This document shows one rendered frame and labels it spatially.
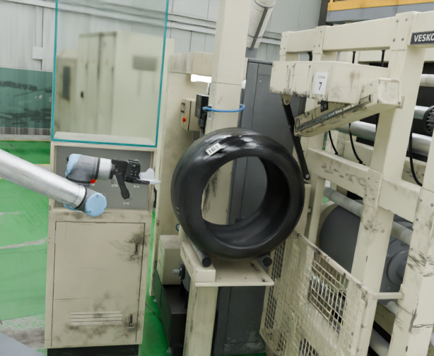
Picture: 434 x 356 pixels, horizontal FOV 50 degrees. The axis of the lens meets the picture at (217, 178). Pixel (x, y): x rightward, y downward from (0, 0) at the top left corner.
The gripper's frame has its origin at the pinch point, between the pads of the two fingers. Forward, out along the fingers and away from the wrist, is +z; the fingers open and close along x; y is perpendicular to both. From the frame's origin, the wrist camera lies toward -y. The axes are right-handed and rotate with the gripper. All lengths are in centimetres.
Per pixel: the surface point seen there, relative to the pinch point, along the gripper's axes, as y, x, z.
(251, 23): 84, 75, 49
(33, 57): 24, 907, -153
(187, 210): -7.0, -11.2, 12.7
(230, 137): 25.7, -8.1, 24.8
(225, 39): 66, 28, 23
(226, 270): -37, 2, 41
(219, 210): -15.5, 27.2, 39.0
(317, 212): -8, 22, 90
